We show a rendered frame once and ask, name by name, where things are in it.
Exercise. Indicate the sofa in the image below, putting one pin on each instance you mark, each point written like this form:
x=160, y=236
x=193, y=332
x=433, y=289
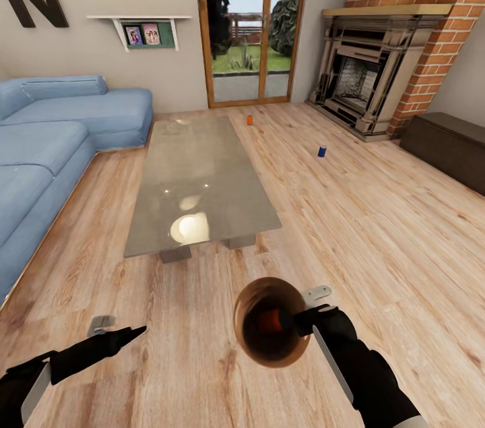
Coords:
x=51, y=128

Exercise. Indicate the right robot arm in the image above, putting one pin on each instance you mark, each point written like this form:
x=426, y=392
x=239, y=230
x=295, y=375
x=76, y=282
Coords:
x=364, y=375

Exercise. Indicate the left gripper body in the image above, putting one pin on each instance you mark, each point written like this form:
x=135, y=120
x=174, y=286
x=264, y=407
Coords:
x=94, y=349

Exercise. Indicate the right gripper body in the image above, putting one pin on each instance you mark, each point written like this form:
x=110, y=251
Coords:
x=302, y=320

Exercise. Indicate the trash can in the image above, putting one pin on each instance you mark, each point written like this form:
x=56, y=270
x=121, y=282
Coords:
x=274, y=351

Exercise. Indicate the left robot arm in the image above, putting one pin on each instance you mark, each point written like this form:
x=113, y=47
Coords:
x=25, y=382

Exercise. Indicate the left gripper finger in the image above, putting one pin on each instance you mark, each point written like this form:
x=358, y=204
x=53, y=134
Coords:
x=122, y=331
x=126, y=337

